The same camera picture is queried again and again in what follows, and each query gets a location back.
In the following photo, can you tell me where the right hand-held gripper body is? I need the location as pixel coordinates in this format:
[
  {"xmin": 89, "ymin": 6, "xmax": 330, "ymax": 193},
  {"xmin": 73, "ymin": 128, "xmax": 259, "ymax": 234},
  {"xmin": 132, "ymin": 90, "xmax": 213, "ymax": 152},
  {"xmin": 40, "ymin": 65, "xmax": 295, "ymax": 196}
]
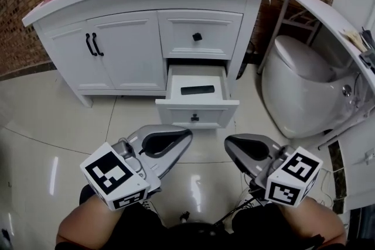
[{"xmin": 250, "ymin": 145, "xmax": 324, "ymax": 209}]

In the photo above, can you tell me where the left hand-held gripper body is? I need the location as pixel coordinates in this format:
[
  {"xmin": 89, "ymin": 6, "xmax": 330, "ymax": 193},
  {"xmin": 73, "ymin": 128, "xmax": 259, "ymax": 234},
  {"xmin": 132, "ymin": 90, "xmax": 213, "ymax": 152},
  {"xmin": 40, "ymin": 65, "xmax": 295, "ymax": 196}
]
[{"xmin": 80, "ymin": 138, "xmax": 162, "ymax": 212}]

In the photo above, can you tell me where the white drawer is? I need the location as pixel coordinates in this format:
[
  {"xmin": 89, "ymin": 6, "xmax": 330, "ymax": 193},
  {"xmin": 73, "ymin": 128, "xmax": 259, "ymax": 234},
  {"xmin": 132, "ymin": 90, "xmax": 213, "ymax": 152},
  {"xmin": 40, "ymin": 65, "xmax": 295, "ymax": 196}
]
[
  {"xmin": 157, "ymin": 9, "xmax": 245, "ymax": 61},
  {"xmin": 155, "ymin": 63, "xmax": 241, "ymax": 130}
]

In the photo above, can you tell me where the black remote control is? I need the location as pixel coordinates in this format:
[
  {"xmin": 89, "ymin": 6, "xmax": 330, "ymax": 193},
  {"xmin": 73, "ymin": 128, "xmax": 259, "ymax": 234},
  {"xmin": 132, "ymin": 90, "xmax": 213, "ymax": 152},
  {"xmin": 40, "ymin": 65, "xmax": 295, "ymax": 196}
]
[{"xmin": 180, "ymin": 84, "xmax": 216, "ymax": 97}]

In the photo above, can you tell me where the person's left forearm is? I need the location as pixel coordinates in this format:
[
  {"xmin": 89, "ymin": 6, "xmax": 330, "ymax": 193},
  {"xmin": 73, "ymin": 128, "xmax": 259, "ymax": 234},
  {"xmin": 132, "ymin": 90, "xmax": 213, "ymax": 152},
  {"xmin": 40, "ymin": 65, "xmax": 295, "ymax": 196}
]
[{"xmin": 56, "ymin": 200, "xmax": 124, "ymax": 244}]

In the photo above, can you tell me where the person's right forearm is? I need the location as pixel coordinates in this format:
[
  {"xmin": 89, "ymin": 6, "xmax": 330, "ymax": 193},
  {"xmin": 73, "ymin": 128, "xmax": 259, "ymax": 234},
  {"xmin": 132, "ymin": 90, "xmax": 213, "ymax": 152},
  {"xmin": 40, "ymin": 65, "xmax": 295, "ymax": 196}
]
[{"xmin": 276, "ymin": 195, "xmax": 347, "ymax": 244}]

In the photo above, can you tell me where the white closed drawer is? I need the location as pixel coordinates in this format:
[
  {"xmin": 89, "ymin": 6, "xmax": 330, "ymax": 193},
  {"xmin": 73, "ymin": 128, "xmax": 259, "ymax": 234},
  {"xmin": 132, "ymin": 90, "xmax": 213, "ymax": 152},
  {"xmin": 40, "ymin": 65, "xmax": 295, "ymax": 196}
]
[{"xmin": 157, "ymin": 9, "xmax": 245, "ymax": 61}]

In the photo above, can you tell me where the person's right white shoe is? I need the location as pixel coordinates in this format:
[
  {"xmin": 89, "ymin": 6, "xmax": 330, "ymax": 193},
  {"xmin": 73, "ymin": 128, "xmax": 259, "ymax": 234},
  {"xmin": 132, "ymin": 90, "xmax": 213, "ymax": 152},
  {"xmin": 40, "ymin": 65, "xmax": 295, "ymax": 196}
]
[{"xmin": 233, "ymin": 186, "xmax": 259, "ymax": 215}]

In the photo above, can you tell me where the person's white shoe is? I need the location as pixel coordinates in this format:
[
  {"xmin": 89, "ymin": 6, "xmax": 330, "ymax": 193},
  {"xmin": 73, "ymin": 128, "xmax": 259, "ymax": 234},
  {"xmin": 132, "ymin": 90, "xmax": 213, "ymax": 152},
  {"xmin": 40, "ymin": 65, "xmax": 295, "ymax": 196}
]
[
  {"xmin": 141, "ymin": 195, "xmax": 161, "ymax": 216},
  {"xmin": 233, "ymin": 186, "xmax": 259, "ymax": 215}
]

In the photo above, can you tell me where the person's left white shoe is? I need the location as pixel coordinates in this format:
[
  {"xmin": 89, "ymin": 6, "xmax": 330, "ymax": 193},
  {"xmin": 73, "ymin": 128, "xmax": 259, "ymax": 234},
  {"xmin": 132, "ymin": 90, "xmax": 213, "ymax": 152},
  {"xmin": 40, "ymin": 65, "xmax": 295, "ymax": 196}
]
[{"xmin": 141, "ymin": 195, "xmax": 161, "ymax": 216}]

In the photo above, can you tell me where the person's black clothing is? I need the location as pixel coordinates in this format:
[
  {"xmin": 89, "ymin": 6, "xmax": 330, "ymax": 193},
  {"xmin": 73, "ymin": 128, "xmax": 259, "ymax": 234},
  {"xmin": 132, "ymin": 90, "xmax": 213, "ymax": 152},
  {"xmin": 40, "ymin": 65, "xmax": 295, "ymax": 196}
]
[{"xmin": 55, "ymin": 183, "xmax": 348, "ymax": 250}]

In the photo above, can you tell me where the white toilet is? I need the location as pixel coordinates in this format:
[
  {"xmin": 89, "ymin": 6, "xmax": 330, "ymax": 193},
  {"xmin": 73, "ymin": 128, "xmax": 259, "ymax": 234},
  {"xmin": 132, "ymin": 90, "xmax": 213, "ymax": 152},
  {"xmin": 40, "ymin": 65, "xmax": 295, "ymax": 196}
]
[{"xmin": 261, "ymin": 35, "xmax": 364, "ymax": 139}]

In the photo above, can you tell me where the white floor panel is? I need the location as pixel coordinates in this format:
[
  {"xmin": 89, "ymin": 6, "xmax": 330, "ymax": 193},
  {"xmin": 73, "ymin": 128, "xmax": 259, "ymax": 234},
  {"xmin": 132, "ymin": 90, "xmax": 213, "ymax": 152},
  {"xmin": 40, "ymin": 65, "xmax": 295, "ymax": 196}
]
[{"xmin": 340, "ymin": 125, "xmax": 375, "ymax": 212}]

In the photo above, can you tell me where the white panel latch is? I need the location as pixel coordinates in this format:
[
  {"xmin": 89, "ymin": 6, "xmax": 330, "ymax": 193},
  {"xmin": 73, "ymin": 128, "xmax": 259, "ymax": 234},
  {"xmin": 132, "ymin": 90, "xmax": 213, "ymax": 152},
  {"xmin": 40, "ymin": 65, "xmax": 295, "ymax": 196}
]
[{"xmin": 358, "ymin": 151, "xmax": 375, "ymax": 167}]

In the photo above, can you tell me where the white cabinet door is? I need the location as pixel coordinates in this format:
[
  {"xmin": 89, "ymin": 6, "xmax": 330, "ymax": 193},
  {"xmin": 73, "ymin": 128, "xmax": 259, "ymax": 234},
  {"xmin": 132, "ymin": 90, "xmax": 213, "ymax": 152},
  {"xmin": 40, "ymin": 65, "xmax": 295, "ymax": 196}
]
[
  {"xmin": 86, "ymin": 10, "xmax": 168, "ymax": 91},
  {"xmin": 43, "ymin": 21, "xmax": 117, "ymax": 91}
]

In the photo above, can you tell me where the white toilet lid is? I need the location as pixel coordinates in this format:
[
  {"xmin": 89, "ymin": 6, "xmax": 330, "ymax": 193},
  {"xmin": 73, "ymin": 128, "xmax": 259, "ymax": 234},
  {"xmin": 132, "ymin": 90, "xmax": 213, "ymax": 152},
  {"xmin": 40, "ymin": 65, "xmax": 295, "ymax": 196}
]
[{"xmin": 273, "ymin": 35, "xmax": 335, "ymax": 83}]

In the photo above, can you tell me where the grey device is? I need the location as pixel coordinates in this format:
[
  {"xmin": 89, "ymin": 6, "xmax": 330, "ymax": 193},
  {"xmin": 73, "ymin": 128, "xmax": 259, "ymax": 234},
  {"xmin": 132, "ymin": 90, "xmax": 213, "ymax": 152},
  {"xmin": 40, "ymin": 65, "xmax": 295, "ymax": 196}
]
[{"xmin": 358, "ymin": 49, "xmax": 375, "ymax": 70}]

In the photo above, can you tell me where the beige cloth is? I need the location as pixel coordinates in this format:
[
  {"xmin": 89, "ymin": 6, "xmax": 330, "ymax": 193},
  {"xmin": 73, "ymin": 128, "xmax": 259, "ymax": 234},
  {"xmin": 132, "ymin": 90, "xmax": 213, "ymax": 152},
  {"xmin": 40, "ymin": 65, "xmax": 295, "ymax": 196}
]
[{"xmin": 340, "ymin": 28, "xmax": 367, "ymax": 53}]

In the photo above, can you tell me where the white cable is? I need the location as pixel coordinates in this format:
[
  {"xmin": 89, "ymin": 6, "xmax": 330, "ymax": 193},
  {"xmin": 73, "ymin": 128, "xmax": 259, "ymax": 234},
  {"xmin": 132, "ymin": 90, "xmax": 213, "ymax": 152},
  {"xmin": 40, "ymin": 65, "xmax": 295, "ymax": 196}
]
[{"xmin": 318, "ymin": 168, "xmax": 344, "ymax": 206}]

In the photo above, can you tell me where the black cable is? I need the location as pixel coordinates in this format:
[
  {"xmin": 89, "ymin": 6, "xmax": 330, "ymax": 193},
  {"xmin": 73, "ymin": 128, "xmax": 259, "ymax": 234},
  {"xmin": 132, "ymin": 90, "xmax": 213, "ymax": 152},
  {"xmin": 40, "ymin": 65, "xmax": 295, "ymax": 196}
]
[{"xmin": 213, "ymin": 195, "xmax": 262, "ymax": 227}]

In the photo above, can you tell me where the black door handle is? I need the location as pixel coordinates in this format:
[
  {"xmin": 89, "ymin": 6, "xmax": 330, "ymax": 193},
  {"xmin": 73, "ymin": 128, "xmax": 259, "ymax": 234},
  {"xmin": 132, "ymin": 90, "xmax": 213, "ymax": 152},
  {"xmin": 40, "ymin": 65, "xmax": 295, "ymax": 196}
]
[
  {"xmin": 91, "ymin": 32, "xmax": 105, "ymax": 57},
  {"xmin": 84, "ymin": 33, "xmax": 98, "ymax": 57}
]

